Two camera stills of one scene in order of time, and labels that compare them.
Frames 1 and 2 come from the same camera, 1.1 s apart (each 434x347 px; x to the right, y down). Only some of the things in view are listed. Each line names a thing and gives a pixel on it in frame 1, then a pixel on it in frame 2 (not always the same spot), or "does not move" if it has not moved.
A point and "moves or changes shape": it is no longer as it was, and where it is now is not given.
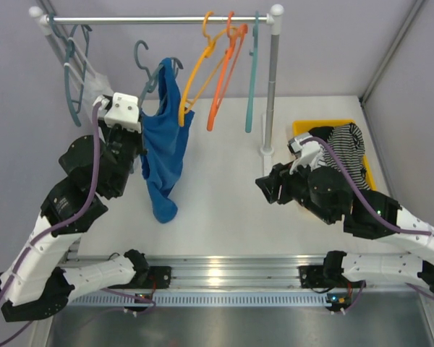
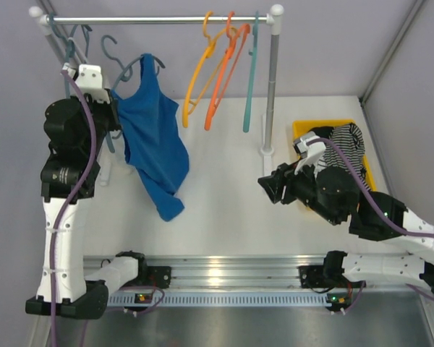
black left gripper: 129,143 -> 108,110
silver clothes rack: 43,23 does not move
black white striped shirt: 348,142 does not move
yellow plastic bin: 302,126 does not move
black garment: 323,132 does not move
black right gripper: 270,185 does not move
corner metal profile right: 416,6 does not move
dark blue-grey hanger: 152,74 moves or changes shape
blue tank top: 164,144 moves or changes shape
